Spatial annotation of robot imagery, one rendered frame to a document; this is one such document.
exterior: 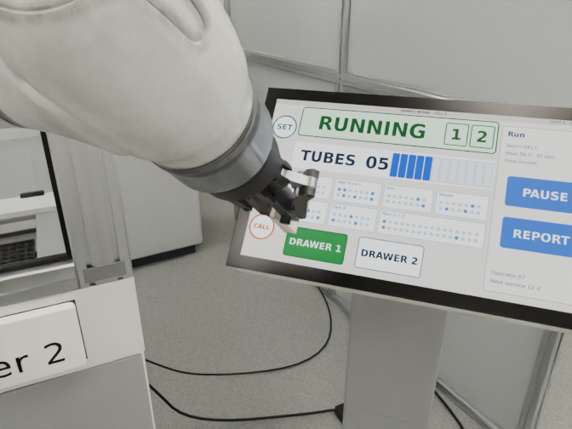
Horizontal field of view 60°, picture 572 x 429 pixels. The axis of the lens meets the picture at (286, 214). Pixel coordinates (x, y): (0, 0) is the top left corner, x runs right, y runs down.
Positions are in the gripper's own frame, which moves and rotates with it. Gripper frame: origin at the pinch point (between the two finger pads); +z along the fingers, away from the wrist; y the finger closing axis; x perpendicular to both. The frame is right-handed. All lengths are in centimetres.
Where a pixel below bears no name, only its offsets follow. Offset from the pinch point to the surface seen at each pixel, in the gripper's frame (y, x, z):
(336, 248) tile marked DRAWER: -3.4, -0.1, 17.1
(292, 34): 54, -110, 124
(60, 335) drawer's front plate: 33.7, 20.7, 10.9
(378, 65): 11, -83, 100
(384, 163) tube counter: -8.1, -14.3, 17.0
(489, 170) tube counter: -23.0, -14.9, 17.1
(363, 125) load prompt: -3.9, -20.2, 17.0
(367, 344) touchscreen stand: -8.1, 12.1, 37.4
